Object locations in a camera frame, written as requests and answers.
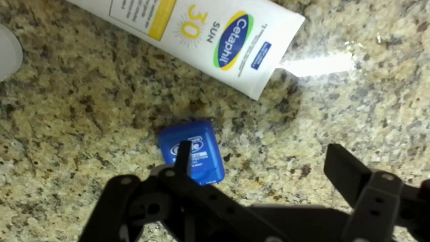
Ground blue dental floss box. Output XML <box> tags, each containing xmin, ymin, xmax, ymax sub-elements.
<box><xmin>158</xmin><ymin>119</ymin><xmax>228</xmax><ymax>187</ymax></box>

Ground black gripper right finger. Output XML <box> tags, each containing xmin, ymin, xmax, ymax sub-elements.
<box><xmin>322</xmin><ymin>143</ymin><xmax>430</xmax><ymax>242</ymax></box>

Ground tall white lotion tube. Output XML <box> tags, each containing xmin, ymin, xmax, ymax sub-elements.
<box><xmin>0</xmin><ymin>23</ymin><xmax>25</xmax><ymax>84</ymax></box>

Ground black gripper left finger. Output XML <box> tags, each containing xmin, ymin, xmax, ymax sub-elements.
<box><xmin>79</xmin><ymin>139</ymin><xmax>271</xmax><ymax>242</ymax></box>

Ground white sunscreen tube yellow cap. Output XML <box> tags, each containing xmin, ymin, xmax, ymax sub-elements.
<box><xmin>66</xmin><ymin>0</ymin><xmax>307</xmax><ymax>101</ymax></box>

